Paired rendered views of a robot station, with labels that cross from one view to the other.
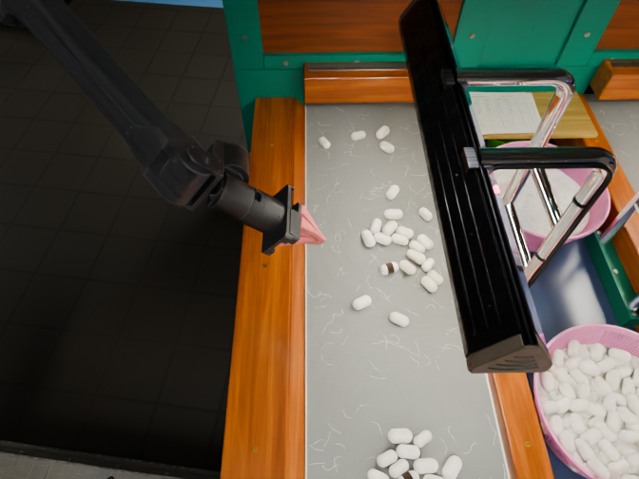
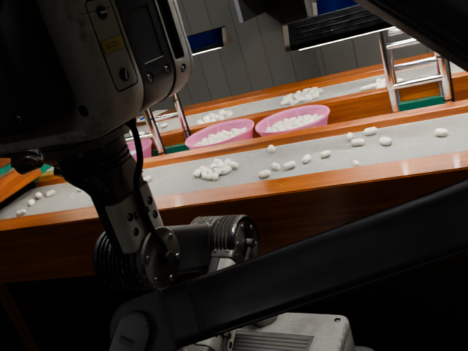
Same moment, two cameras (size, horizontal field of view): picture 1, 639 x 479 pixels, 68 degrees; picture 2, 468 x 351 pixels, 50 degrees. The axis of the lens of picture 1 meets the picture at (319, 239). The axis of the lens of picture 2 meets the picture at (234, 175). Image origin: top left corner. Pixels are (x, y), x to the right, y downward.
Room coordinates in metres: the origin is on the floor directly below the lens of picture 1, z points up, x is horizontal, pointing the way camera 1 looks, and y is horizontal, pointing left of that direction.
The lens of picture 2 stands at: (-0.53, 1.18, 1.24)
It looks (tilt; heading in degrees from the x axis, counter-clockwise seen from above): 20 degrees down; 294
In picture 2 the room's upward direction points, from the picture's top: 17 degrees counter-clockwise
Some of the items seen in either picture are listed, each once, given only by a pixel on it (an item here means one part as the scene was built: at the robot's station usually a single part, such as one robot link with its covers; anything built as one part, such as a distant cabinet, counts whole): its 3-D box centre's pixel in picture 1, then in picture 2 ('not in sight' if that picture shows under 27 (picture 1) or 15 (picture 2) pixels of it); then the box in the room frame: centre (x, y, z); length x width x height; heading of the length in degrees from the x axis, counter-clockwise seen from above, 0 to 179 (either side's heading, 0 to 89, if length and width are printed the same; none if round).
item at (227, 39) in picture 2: not in sight; (160, 53); (0.48, -0.74, 1.08); 0.62 x 0.08 x 0.07; 1
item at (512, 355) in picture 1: (458, 132); not in sight; (0.47, -0.18, 1.08); 0.62 x 0.08 x 0.07; 1
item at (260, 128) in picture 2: not in sight; (294, 130); (-0.08, -0.47, 0.72); 0.27 x 0.27 x 0.10
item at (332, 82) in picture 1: (369, 82); (6, 183); (0.91, -0.11, 0.83); 0.30 x 0.06 x 0.07; 91
